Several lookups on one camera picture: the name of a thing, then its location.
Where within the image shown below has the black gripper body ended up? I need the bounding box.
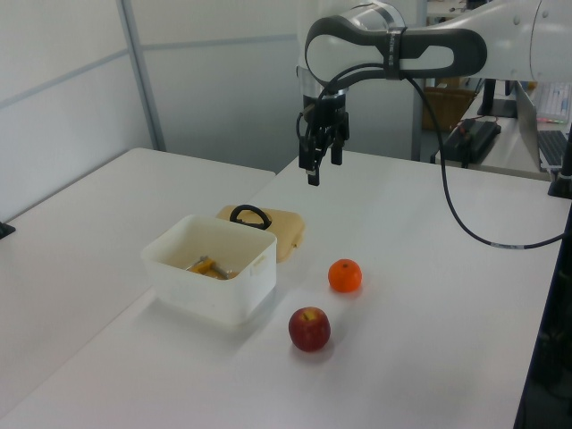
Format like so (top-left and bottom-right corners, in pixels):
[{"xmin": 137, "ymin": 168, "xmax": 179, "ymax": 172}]
[{"xmin": 302, "ymin": 93, "xmax": 350, "ymax": 136}]

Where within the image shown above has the orange toy mandarin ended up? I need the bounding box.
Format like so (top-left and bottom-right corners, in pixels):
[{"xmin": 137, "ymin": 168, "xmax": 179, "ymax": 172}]
[{"xmin": 327, "ymin": 257, "xmax": 364, "ymax": 294}]

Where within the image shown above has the red toy apple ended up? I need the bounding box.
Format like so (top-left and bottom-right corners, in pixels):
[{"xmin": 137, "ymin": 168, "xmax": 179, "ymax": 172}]
[{"xmin": 287, "ymin": 306, "xmax": 332, "ymax": 354}]

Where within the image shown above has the white plastic container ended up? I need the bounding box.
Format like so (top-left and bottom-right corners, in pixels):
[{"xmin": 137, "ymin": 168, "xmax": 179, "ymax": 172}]
[{"xmin": 139, "ymin": 214, "xmax": 279, "ymax": 332}]

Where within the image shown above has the black electronic box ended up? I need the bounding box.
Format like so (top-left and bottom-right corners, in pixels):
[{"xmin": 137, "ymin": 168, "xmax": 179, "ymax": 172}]
[{"xmin": 443, "ymin": 117, "xmax": 502, "ymax": 169}]

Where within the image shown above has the yellow C-clamp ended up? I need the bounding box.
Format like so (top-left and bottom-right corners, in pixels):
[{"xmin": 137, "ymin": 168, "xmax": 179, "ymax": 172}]
[{"xmin": 185, "ymin": 254, "xmax": 239, "ymax": 282}]

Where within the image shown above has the black monitor stand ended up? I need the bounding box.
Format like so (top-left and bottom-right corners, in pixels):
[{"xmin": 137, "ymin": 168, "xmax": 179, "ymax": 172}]
[{"xmin": 476, "ymin": 79, "xmax": 518, "ymax": 120}]

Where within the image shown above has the grey laptop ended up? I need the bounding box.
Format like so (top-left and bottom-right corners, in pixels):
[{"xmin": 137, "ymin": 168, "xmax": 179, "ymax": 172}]
[{"xmin": 512, "ymin": 81, "xmax": 571, "ymax": 172}]

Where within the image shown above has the beige lid with black handle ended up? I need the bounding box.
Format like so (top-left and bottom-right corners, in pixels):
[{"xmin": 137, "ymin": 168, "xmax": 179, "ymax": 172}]
[{"xmin": 214, "ymin": 204, "xmax": 309, "ymax": 264}]

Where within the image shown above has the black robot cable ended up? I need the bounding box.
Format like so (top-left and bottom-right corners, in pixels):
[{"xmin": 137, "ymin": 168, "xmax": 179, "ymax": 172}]
[{"xmin": 296, "ymin": 62, "xmax": 567, "ymax": 250}]

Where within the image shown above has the black mounting post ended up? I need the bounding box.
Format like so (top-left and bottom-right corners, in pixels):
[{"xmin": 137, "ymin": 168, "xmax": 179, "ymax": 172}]
[{"xmin": 547, "ymin": 123, "xmax": 572, "ymax": 200}]

